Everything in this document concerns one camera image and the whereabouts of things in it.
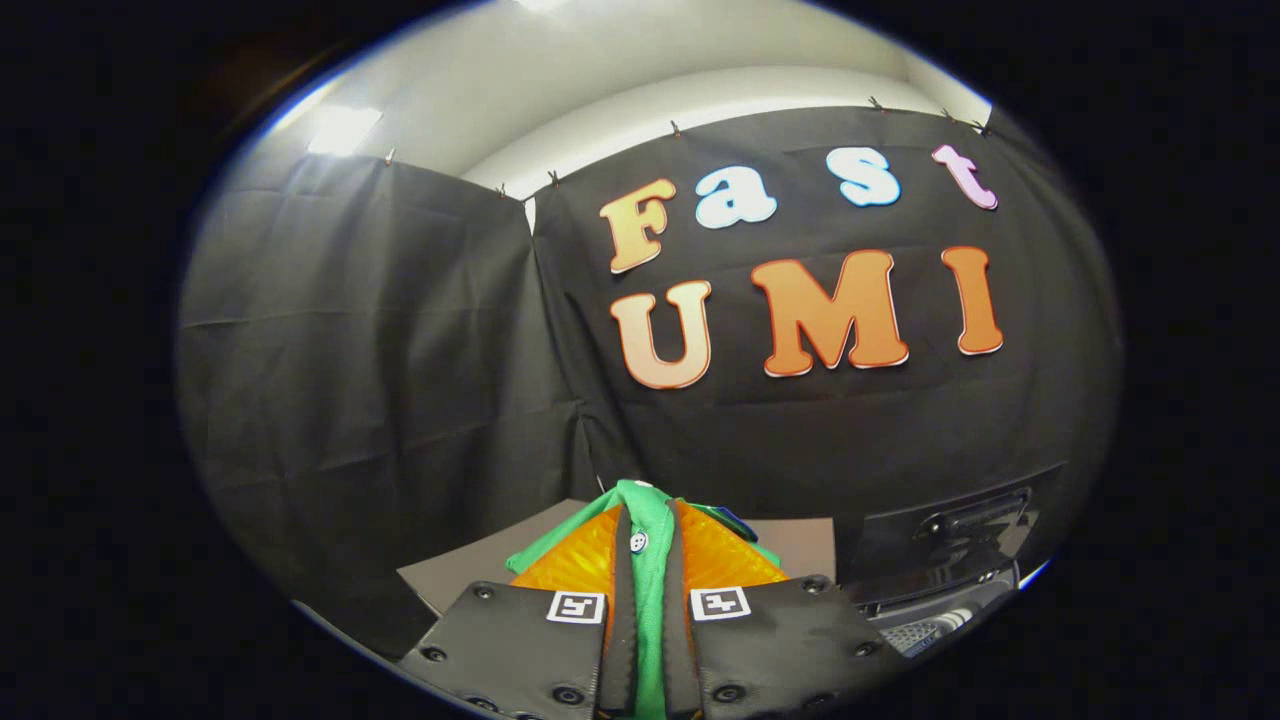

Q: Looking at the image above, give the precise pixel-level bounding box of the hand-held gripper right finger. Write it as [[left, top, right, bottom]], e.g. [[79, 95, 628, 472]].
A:
[[662, 500, 906, 720]]

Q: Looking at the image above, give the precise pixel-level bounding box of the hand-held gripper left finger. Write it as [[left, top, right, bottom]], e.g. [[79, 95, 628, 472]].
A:
[[398, 505, 636, 720]]

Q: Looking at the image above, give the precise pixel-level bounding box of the green polo shirt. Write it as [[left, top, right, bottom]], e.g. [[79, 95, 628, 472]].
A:
[[505, 480, 783, 720]]

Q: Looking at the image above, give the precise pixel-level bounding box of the black backdrop cloth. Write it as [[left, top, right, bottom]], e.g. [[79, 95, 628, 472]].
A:
[[175, 105, 1121, 661]]

